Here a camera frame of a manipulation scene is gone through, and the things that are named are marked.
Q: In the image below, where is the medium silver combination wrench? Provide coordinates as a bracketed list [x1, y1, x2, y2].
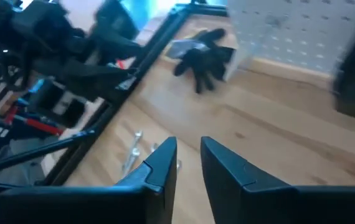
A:
[133, 129, 144, 151]
[120, 148, 141, 178]

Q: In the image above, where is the black work glove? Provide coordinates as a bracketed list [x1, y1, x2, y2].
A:
[173, 27, 236, 95]

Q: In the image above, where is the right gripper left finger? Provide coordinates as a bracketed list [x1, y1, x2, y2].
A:
[0, 136, 178, 224]

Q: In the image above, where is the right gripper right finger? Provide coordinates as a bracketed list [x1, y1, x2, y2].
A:
[201, 136, 355, 224]

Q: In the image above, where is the white metal pegboard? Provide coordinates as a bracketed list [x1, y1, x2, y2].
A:
[224, 0, 355, 82]

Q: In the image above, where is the black aluminium table frame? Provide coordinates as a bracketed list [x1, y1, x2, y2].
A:
[0, 2, 228, 200]

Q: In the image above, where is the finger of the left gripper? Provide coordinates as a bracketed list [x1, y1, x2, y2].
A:
[62, 61, 135, 101]
[93, 30, 143, 62]

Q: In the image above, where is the grey plastic packet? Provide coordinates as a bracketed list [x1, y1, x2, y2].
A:
[166, 39, 211, 60]

